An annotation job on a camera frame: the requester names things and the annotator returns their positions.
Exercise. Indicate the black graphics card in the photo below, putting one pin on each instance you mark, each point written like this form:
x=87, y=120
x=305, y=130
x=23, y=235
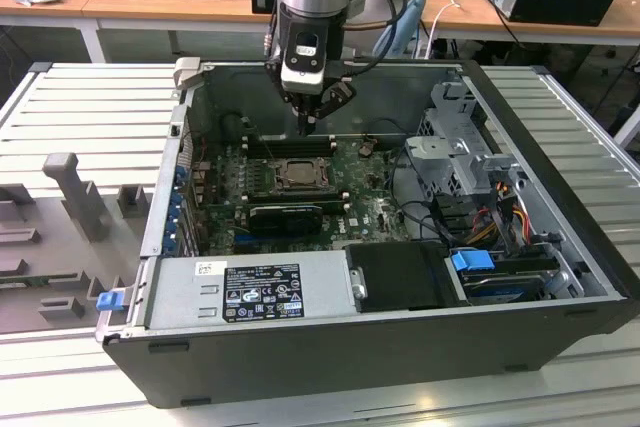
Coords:
x=285, y=221

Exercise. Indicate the grey power supply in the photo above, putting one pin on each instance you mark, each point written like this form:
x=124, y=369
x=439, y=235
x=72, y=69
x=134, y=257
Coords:
x=175, y=292

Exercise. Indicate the green RAM stick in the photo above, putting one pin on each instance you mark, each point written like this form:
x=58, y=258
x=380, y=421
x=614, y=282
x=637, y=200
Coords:
x=20, y=281

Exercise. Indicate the grey parts rack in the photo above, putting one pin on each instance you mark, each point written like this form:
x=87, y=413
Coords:
x=75, y=187

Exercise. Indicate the wooden desk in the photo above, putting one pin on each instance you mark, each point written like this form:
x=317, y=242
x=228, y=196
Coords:
x=200, y=7
x=70, y=3
x=465, y=17

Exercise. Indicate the CPU socket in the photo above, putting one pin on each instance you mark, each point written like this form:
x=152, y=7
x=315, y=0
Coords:
x=305, y=186

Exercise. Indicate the green motherboard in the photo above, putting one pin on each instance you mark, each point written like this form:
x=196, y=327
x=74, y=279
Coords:
x=360, y=207

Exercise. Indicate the white metal frame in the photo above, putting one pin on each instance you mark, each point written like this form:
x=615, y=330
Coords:
x=631, y=124

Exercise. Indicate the blue disk carrier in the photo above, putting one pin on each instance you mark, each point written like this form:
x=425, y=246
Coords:
x=470, y=267

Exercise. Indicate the silver drive cage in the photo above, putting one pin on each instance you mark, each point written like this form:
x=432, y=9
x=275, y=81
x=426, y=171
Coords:
x=440, y=147

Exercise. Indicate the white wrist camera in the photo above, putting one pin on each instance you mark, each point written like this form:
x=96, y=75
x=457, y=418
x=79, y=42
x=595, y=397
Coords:
x=302, y=82

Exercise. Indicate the hard disk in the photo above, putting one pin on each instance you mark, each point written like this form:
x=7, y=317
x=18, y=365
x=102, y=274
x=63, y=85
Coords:
x=505, y=292

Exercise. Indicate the round coin battery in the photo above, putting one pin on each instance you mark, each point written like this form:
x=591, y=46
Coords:
x=365, y=148

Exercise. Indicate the pale blue teach pendant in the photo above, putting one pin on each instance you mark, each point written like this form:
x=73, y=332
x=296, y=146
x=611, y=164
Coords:
x=410, y=17

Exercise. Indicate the blue case latch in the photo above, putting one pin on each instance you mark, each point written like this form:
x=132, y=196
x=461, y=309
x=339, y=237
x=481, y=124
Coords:
x=110, y=301

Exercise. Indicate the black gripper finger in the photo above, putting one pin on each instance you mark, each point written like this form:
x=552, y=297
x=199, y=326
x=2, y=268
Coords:
x=302, y=112
x=337, y=97

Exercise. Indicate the black RAM slot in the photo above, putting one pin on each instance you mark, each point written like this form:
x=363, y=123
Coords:
x=290, y=147
x=280, y=136
x=280, y=193
x=280, y=189
x=290, y=152
x=285, y=141
x=280, y=201
x=280, y=197

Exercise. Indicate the open black PC case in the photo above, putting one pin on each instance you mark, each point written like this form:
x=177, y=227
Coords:
x=300, y=362

